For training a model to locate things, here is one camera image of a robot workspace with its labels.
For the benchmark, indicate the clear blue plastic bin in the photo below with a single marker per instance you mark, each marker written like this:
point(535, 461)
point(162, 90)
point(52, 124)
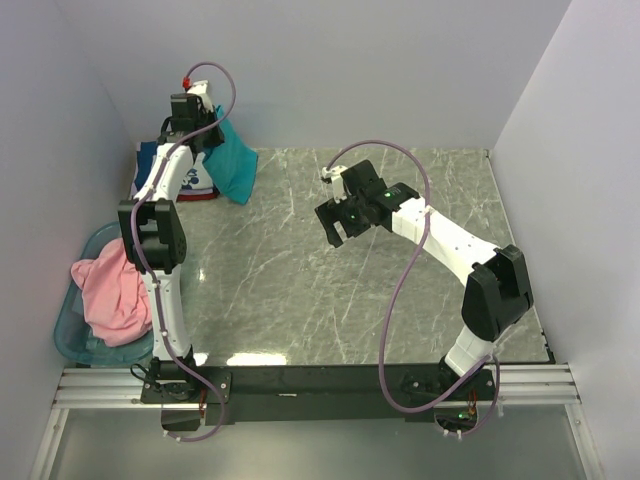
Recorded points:
point(73, 337)

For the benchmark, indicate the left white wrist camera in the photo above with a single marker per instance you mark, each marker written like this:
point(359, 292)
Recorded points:
point(200, 88)

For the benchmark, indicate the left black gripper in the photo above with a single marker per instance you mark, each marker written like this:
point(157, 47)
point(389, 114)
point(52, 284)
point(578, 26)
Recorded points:
point(217, 138)

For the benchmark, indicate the folded blue printed t-shirt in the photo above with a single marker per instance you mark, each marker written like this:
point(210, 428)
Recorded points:
point(195, 180)

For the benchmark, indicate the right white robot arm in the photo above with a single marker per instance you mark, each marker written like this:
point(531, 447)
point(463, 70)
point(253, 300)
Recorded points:
point(497, 288)

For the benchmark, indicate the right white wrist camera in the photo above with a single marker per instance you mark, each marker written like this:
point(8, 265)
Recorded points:
point(333, 177)

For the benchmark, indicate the folded red t-shirt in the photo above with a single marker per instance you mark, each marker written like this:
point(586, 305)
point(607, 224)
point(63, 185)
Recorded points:
point(190, 195)

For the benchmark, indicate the aluminium rail frame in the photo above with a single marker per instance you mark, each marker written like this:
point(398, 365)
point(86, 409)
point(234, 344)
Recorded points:
point(114, 388)

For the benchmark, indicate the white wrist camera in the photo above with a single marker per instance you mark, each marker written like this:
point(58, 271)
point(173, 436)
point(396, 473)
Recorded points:
point(200, 88)
point(333, 177)

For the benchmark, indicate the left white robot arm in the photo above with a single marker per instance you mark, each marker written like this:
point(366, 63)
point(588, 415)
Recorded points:
point(153, 236)

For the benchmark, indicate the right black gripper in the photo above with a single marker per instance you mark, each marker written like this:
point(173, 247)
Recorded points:
point(331, 213)

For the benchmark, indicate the pink t-shirt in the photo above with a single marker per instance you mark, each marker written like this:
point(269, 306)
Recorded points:
point(115, 300)

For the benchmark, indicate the teal t-shirt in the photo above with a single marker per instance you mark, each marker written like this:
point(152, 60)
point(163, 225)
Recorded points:
point(232, 166)

